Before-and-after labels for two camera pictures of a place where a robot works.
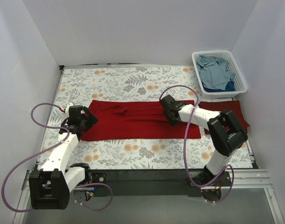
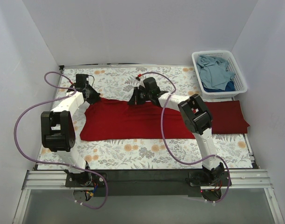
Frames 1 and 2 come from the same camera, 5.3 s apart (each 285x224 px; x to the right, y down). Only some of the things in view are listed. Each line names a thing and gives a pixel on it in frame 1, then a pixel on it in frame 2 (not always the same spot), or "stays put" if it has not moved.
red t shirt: [134, 119] stays put
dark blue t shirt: [230, 87] stays put
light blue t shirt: [213, 72] stays put
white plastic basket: [240, 86] stays put
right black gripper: [168, 109] → [137, 97]
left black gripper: [86, 119] → [91, 95]
